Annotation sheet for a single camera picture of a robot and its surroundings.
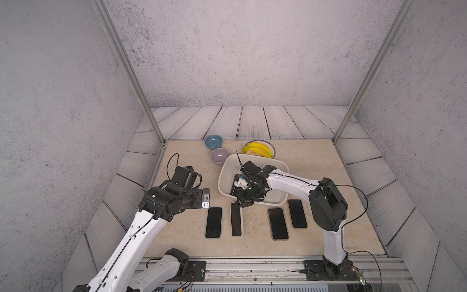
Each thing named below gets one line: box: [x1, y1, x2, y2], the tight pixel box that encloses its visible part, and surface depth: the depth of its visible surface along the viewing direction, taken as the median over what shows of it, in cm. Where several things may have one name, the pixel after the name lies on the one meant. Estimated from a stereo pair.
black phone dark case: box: [229, 173, 247, 197], surface depth 86 cm
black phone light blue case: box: [204, 206, 223, 239], surface depth 88 cm
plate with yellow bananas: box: [241, 139, 277, 159], surface depth 113 cm
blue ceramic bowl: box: [204, 134, 224, 151], surface depth 121 cm
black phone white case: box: [229, 201, 244, 238], surface depth 82 cm
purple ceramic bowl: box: [209, 147, 230, 167], surface depth 110 cm
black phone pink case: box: [267, 207, 290, 242], surface depth 86 cm
